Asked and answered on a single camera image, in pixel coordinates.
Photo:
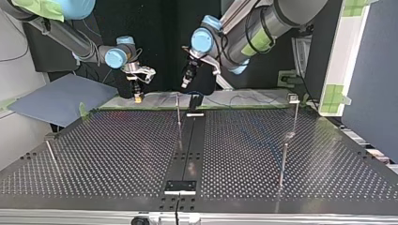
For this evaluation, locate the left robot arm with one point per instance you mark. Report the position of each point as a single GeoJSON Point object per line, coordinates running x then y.
{"type": "Point", "coordinates": [266, 28]}

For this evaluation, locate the connector holder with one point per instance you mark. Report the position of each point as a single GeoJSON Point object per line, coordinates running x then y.
{"type": "Point", "coordinates": [195, 114]}

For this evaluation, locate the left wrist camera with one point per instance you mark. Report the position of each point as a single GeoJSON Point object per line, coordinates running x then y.
{"type": "Point", "coordinates": [210, 61]}

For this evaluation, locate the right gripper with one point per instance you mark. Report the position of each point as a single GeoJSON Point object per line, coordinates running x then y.
{"type": "Point", "coordinates": [135, 83]}

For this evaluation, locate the grey board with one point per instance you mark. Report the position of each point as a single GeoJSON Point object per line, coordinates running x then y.
{"type": "Point", "coordinates": [62, 98]}

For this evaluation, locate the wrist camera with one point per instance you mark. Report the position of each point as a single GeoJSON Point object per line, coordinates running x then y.
{"type": "Point", "coordinates": [210, 61]}
{"type": "Point", "coordinates": [144, 72]}

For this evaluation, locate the black panel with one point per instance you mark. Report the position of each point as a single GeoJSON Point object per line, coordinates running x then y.
{"type": "Point", "coordinates": [162, 47]}

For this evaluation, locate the metal post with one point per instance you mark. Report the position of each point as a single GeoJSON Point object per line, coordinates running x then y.
{"type": "Point", "coordinates": [50, 149]}
{"type": "Point", "coordinates": [295, 115]}
{"type": "Point", "coordinates": [178, 109]}
{"type": "Point", "coordinates": [283, 165]}

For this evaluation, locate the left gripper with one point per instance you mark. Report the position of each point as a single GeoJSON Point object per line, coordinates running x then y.
{"type": "Point", "coordinates": [191, 70]}

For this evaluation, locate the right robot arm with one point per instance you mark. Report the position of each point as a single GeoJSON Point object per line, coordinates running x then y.
{"type": "Point", "coordinates": [72, 40]}

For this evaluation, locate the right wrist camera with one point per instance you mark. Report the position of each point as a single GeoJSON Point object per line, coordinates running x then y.
{"type": "Point", "coordinates": [144, 72]}

